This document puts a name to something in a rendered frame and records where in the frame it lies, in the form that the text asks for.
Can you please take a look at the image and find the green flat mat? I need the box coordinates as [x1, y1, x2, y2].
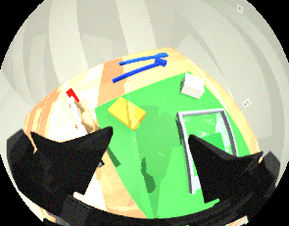
[95, 71, 251, 219]

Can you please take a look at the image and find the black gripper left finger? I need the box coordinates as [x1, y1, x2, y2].
[29, 127, 114, 196]

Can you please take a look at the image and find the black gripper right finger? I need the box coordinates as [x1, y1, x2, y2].
[187, 133, 264, 203]

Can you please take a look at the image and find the white cube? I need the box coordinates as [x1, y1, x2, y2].
[180, 73, 204, 98]

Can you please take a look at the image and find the red putter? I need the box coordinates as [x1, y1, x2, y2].
[65, 88, 105, 168]

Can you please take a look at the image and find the yellow block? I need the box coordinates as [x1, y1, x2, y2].
[108, 97, 145, 131]

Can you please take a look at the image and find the blue golf putter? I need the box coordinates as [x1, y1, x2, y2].
[118, 53, 168, 66]
[112, 58, 168, 82]

